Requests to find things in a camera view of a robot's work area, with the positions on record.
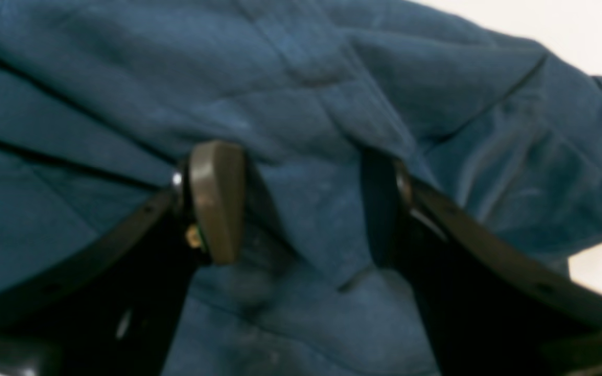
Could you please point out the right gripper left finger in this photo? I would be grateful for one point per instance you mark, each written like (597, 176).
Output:
(113, 308)

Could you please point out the dark blue t-shirt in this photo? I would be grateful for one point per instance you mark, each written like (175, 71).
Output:
(99, 99)

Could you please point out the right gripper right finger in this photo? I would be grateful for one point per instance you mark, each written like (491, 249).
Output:
(487, 308)

